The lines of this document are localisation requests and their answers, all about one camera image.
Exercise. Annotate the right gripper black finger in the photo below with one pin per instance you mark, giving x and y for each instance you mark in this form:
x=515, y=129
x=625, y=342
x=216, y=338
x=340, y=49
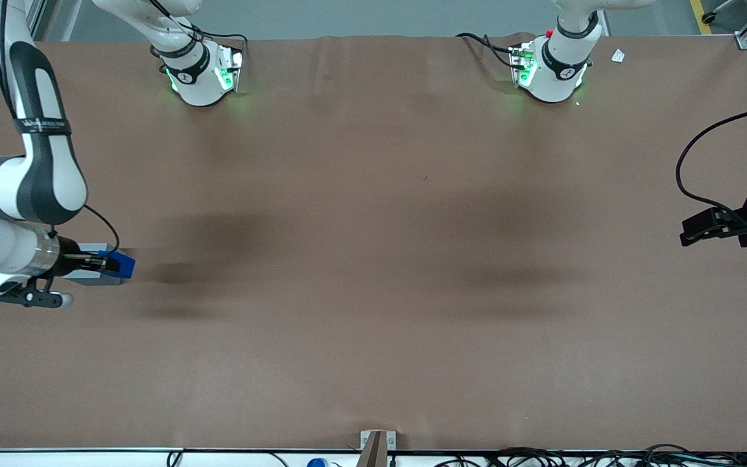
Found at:
x=104, y=266
x=91, y=257

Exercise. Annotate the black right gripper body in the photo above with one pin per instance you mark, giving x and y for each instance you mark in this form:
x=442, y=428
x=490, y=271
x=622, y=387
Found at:
x=69, y=248

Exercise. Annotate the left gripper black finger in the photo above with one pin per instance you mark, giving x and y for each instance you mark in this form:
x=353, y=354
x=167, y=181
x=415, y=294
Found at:
x=703, y=220
x=707, y=236

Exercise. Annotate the blue plastic insert part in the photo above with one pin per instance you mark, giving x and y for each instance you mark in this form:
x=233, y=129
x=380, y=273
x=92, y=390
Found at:
x=126, y=266

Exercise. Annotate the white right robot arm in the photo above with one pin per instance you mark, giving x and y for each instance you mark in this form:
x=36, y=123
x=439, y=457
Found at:
x=56, y=181

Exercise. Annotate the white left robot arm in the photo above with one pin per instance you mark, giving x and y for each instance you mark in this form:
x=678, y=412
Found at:
x=558, y=71

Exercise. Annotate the gray cube base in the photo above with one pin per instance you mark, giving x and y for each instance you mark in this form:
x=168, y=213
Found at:
x=98, y=279

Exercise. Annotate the small white paper scrap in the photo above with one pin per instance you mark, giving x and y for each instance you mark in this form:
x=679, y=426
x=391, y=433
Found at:
x=618, y=56

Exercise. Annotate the black caster wheel stand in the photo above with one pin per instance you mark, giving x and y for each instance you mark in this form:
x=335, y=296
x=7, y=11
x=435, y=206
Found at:
x=709, y=17

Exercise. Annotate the small blue round object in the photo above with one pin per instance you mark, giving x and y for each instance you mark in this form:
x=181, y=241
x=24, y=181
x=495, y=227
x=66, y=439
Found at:
x=316, y=463

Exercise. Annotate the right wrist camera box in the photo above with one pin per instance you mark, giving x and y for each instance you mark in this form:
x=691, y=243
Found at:
x=62, y=300

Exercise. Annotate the metal bracket with brown post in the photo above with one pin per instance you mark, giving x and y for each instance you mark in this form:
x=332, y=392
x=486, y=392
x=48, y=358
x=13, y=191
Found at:
x=373, y=447

